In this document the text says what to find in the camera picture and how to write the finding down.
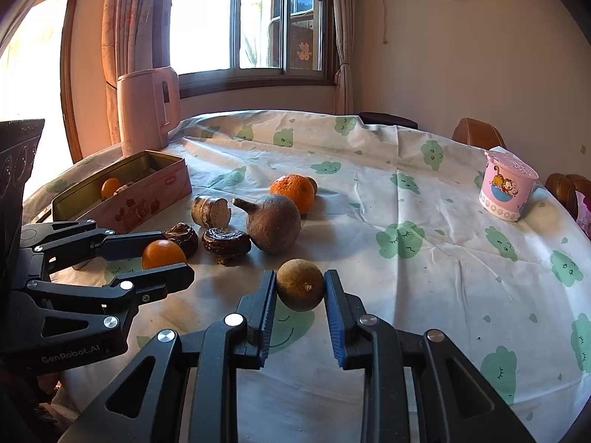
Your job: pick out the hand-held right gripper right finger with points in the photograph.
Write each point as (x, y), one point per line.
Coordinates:
(333, 314)

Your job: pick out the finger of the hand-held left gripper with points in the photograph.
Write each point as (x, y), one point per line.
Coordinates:
(157, 279)
(124, 245)

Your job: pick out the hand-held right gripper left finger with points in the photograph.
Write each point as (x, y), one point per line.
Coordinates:
(268, 314)

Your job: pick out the pink tin box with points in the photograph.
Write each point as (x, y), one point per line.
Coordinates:
(138, 207)

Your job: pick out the round brown kiwi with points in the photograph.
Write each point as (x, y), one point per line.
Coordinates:
(300, 284)

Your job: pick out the brown root piece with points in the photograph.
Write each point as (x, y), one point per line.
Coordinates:
(125, 188)

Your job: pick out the small orange mandarin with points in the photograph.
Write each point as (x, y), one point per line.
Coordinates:
(111, 188)

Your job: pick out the large orange mandarin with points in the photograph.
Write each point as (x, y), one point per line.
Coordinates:
(291, 191)

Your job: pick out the small brown kiwi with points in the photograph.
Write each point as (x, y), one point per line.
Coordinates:
(314, 183)

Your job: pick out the pink electric kettle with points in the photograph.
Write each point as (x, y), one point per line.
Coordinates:
(143, 106)

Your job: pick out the black chair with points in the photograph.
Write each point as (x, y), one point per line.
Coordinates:
(388, 119)

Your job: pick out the wooden framed glass door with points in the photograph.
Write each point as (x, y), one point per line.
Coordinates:
(27, 55)

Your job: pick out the pink cartoon cup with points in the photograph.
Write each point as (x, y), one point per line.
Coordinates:
(505, 184)

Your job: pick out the beige patterned curtain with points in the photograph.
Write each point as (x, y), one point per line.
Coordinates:
(124, 23)
(341, 32)

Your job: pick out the sliding glass window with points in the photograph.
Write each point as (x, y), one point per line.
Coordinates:
(249, 23)

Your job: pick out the pink cloth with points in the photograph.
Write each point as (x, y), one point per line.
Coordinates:
(585, 217)

